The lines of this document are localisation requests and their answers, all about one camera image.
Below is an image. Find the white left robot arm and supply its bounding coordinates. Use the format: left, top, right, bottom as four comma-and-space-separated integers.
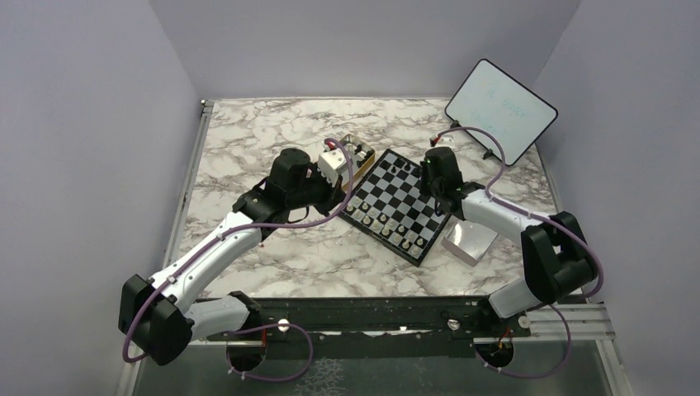
117, 138, 357, 365

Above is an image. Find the aluminium frame rail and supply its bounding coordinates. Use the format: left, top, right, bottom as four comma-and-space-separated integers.
161, 99, 215, 269

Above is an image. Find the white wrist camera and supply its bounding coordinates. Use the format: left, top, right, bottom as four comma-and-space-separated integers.
317, 148, 351, 189
429, 134, 455, 148

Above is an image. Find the yellow metal tin box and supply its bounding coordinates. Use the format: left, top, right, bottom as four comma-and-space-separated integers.
340, 134, 376, 191

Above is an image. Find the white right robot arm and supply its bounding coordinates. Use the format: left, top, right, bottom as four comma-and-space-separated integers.
420, 147, 602, 336

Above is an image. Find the small whiteboard on stand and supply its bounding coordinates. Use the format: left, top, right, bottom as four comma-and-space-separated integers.
444, 59, 559, 167

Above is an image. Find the silver metal tin lid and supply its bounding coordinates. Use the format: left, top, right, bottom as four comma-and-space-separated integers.
441, 221, 498, 266

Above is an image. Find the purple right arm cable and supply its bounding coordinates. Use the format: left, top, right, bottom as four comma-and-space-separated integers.
428, 125, 605, 381

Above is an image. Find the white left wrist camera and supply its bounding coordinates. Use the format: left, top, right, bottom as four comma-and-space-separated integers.
317, 148, 351, 189

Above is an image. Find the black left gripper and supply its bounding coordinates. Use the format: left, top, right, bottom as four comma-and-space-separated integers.
287, 162, 349, 217

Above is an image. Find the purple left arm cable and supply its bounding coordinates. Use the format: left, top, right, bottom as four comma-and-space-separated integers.
121, 137, 357, 384

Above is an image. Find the black and white chessboard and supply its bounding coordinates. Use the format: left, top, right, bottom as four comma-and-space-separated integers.
340, 149, 451, 266

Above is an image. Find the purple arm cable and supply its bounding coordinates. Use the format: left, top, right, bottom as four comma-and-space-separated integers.
428, 125, 605, 381
121, 137, 357, 384

